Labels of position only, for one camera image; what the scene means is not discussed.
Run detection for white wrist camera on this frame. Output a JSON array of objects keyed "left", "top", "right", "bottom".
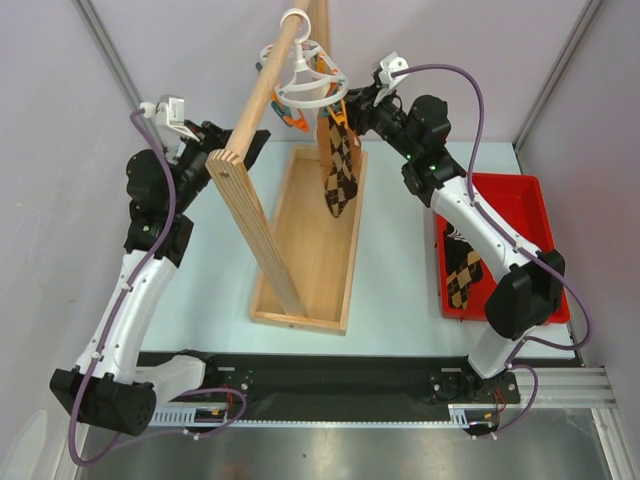
[
  {"left": 139, "top": 95, "right": 199, "bottom": 142},
  {"left": 374, "top": 51, "right": 409, "bottom": 97}
]

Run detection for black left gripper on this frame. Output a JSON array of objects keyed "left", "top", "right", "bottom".
[{"left": 168, "top": 120, "right": 270, "bottom": 214}]

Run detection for brown argyle sock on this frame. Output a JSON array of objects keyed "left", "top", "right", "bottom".
[{"left": 322, "top": 107, "right": 362, "bottom": 218}]

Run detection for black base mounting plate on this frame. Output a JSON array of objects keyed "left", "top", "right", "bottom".
[{"left": 211, "top": 353, "right": 521, "bottom": 423}]

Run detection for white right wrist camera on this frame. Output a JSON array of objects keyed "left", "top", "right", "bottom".
[{"left": 374, "top": 51, "right": 409, "bottom": 97}]

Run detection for wooden rack stand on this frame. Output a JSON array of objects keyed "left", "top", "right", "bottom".
[{"left": 206, "top": 1, "right": 364, "bottom": 335}]

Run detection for aluminium frame rail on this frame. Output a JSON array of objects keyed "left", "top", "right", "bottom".
[{"left": 150, "top": 367, "right": 616, "bottom": 435}]

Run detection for argyle sock in bin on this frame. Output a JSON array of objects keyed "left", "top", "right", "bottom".
[{"left": 446, "top": 250, "right": 484, "bottom": 310}]

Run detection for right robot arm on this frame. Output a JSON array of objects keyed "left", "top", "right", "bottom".
[{"left": 344, "top": 85, "right": 565, "bottom": 401}]

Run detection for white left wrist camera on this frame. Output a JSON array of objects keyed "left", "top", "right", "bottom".
[{"left": 139, "top": 95, "right": 199, "bottom": 142}]

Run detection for white round clip hanger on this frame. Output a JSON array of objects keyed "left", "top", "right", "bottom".
[{"left": 270, "top": 8, "right": 348, "bottom": 127}]

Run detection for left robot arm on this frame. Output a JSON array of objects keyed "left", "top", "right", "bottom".
[{"left": 49, "top": 121, "right": 232, "bottom": 436}]

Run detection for orange clothes peg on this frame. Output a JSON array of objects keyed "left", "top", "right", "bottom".
[{"left": 283, "top": 107, "right": 310, "bottom": 133}]

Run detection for brown orange sock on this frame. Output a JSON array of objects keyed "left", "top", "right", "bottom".
[{"left": 316, "top": 112, "right": 333, "bottom": 179}]

